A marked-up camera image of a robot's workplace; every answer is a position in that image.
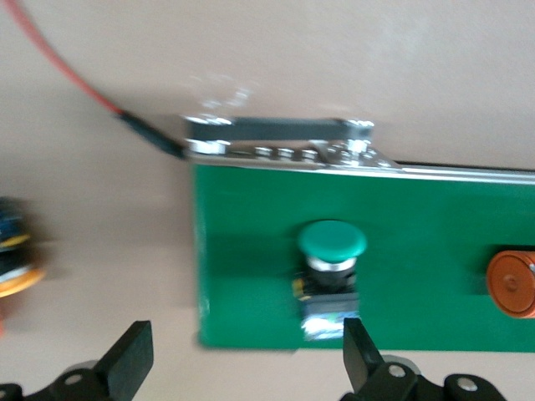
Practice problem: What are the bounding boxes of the green push button switch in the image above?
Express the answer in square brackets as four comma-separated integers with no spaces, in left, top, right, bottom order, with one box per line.
[289,220,369,343]

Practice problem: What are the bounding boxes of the orange cylindrical battery cell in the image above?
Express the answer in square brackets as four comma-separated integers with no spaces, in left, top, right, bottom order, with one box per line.
[485,249,535,319]

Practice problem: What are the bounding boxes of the green belt conveyor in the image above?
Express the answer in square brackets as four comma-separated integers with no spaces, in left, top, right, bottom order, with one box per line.
[183,116,535,352]

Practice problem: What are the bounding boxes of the yellow push button switch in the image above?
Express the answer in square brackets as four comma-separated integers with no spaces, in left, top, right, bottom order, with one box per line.
[0,195,48,300]

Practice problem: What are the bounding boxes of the red and black wire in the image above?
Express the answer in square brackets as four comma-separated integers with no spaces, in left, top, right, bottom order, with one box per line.
[4,0,186,160]

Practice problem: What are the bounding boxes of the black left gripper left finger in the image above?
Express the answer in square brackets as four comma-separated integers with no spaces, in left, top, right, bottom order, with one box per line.
[0,320,155,401]

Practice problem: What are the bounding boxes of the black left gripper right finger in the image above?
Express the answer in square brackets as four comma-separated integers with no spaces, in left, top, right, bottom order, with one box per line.
[340,317,508,401]

